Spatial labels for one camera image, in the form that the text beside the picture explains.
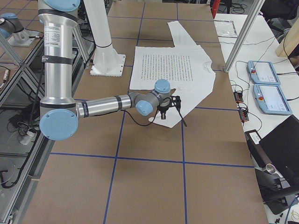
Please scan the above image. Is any black device with metal cup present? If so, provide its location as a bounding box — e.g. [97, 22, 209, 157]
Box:
[255, 168, 299, 215]

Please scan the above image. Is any orange black circuit module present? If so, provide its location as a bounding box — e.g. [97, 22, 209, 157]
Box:
[238, 108, 249, 123]
[234, 91, 244, 103]

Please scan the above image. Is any far blue teach pendant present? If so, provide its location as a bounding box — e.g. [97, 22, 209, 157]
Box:
[247, 60, 281, 85]

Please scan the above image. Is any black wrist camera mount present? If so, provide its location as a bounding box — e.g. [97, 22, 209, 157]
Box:
[170, 96, 181, 110]

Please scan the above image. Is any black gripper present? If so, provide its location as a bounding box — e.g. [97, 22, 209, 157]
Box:
[157, 96, 187, 127]

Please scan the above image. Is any blue teach pendant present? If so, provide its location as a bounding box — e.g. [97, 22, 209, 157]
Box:
[253, 84, 292, 115]
[247, 60, 281, 85]

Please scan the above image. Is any black box with white label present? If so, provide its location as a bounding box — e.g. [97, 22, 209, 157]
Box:
[244, 129, 272, 168]

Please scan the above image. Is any clear plastic bag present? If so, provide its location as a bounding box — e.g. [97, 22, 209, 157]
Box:
[214, 20, 238, 38]

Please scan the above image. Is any near orange black circuit module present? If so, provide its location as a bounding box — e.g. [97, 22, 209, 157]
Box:
[238, 108, 249, 123]

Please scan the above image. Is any far orange black circuit module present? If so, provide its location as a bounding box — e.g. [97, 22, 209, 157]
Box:
[234, 91, 244, 103]

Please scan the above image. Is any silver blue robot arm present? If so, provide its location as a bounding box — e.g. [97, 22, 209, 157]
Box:
[38, 0, 181, 141]
[0, 13, 24, 39]

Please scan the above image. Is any aluminium frame post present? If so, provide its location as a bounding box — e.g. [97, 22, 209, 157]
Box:
[224, 0, 265, 73]

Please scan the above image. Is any white camera stand column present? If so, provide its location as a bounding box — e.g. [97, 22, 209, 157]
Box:
[84, 0, 126, 77]

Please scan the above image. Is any black laptop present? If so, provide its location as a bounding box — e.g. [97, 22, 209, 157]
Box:
[259, 115, 299, 179]

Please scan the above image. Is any near blue teach pendant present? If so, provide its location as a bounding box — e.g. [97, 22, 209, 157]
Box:
[253, 84, 292, 115]

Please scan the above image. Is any white long-sleeve printed shirt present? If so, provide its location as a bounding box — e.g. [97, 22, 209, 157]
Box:
[130, 21, 215, 128]

